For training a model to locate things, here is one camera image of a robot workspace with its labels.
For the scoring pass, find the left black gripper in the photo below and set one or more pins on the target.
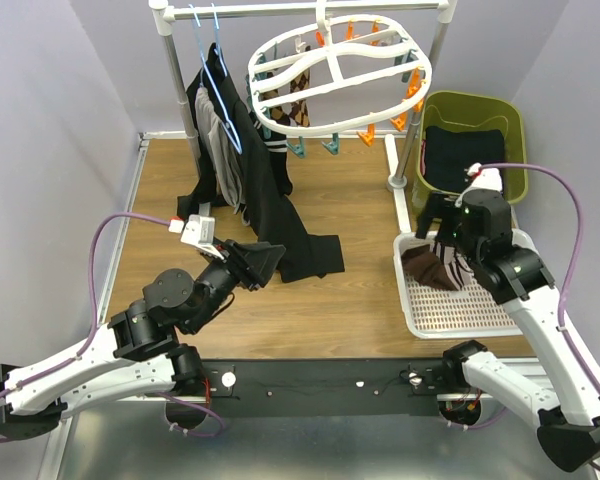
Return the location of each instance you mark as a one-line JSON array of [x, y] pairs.
[[241, 259]]

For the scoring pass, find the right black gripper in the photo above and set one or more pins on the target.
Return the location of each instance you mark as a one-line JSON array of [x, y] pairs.
[[442, 205]]

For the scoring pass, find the brown striped sock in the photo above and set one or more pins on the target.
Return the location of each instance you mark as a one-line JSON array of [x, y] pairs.
[[454, 272], [426, 268]]

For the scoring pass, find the white round clip hanger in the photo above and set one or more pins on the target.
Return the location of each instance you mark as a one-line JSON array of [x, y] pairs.
[[359, 35]]

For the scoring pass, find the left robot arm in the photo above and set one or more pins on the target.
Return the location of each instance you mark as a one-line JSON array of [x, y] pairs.
[[138, 351]]

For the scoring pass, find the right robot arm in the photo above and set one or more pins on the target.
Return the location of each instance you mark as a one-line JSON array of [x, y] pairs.
[[566, 417]]

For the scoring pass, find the black hanging garment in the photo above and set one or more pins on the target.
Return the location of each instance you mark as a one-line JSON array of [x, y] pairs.
[[273, 218]]

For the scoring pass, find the black cloth in bin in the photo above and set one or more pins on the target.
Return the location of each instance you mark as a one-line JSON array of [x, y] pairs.
[[447, 155]]

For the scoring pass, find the green laundry bin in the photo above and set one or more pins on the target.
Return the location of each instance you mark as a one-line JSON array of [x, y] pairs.
[[458, 130]]

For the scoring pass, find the white perforated basket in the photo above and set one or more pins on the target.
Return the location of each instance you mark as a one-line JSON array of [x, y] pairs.
[[429, 313]]

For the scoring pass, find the argyle brown sock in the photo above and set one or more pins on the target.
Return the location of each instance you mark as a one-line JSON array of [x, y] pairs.
[[285, 115], [300, 100]]

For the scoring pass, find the white clothes rack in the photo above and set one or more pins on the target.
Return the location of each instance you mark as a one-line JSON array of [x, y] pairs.
[[165, 15]]

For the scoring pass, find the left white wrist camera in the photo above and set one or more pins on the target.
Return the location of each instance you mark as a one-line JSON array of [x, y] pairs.
[[197, 231]]

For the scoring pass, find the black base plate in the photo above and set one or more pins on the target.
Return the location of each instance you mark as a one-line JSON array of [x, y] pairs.
[[328, 387]]

